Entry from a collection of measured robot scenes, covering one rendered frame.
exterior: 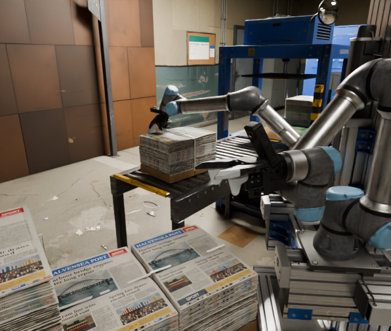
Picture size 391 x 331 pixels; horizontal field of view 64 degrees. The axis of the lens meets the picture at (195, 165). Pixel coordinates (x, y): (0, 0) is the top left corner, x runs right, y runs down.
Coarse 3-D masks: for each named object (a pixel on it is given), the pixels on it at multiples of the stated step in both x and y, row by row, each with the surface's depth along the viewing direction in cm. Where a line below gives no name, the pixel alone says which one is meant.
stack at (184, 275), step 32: (96, 256) 106; (128, 256) 106; (160, 256) 106; (192, 256) 106; (224, 256) 106; (64, 288) 91; (96, 288) 91; (128, 288) 91; (160, 288) 94; (192, 288) 91; (224, 288) 91; (256, 288) 99; (64, 320) 80; (96, 320) 80; (128, 320) 80; (160, 320) 80; (192, 320) 87; (224, 320) 95
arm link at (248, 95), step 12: (228, 96) 155; (240, 96) 154; (252, 96) 155; (168, 108) 167; (180, 108) 166; (192, 108) 164; (204, 108) 162; (216, 108) 160; (228, 108) 156; (240, 108) 156; (252, 108) 158
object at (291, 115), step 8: (304, 96) 339; (288, 104) 319; (296, 104) 314; (304, 104) 308; (288, 112) 322; (296, 112) 316; (304, 112) 310; (288, 120) 323; (296, 120) 318; (304, 120) 313
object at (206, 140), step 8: (176, 128) 201; (184, 128) 201; (192, 128) 201; (200, 136) 181; (208, 136) 185; (200, 144) 182; (208, 144) 186; (200, 152) 183; (208, 152) 188; (200, 160) 184; (208, 160) 189
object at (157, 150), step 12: (156, 132) 191; (144, 144) 182; (156, 144) 174; (168, 144) 166; (180, 144) 171; (144, 156) 185; (156, 156) 175; (168, 156) 168; (180, 156) 173; (156, 168) 177; (168, 168) 170; (180, 168) 175
